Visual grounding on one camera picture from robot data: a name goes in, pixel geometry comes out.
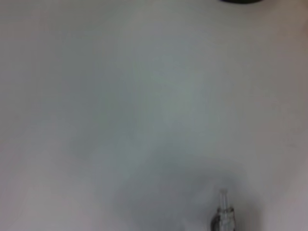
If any white and grey pen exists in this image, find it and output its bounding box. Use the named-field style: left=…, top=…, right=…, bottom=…
left=210, top=188, right=236, bottom=231

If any black mesh pen holder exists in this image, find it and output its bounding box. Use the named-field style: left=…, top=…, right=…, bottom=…
left=218, top=0, right=264, bottom=4

